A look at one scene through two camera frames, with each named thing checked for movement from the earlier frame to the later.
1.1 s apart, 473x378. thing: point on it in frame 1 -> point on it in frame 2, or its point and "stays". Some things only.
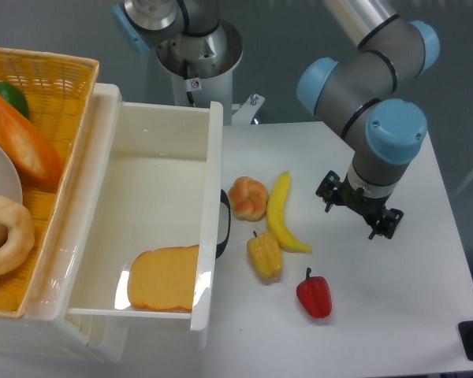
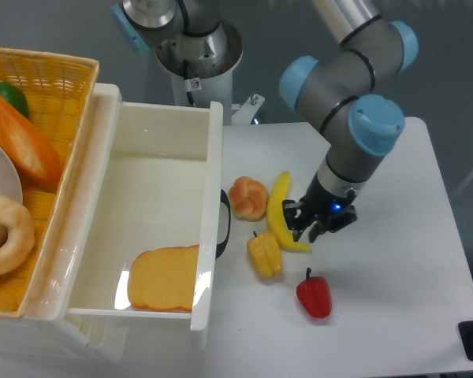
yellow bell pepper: [266, 253] stays
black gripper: [332, 191] -> [322, 204]
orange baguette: [35, 156] stays
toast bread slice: [164, 278] stays
